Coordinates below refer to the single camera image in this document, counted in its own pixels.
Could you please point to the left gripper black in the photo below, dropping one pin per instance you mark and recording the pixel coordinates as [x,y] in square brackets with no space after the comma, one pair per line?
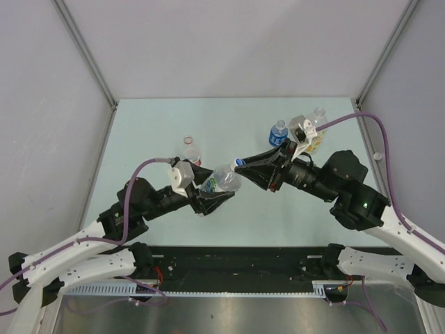
[206,202]

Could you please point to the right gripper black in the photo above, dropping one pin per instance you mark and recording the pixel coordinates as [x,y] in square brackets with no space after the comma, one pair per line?
[259,174]

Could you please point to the green label clear bottle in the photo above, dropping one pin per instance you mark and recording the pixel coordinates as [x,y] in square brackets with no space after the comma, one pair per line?
[223,178]

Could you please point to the blue white bottle cap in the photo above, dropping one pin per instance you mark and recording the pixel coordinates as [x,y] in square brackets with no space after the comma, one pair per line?
[238,162]

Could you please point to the blue label Pocari bottle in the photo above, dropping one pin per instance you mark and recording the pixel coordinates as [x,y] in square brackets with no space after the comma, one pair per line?
[278,133]

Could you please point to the red cap water bottle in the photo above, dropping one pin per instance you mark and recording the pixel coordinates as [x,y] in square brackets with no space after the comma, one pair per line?
[191,152]

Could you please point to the square clear juice bottle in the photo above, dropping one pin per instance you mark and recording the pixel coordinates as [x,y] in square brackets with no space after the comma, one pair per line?
[318,118]

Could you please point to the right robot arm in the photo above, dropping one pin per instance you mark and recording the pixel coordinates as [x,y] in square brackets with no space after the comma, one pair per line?
[356,206]

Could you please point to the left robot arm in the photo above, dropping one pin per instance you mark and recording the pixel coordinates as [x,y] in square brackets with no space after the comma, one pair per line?
[100,250]

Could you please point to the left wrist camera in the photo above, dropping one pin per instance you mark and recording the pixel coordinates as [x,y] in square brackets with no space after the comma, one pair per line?
[181,176]

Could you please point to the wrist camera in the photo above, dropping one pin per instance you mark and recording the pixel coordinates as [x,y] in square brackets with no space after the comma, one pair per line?
[303,132]
[181,176]

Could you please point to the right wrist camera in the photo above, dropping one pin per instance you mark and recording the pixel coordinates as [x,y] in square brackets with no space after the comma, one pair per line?
[303,132]

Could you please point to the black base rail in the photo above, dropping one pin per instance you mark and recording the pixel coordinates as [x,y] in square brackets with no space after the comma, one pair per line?
[269,269]

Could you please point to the white cable duct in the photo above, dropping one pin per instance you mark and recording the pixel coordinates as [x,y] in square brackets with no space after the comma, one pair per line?
[116,289]

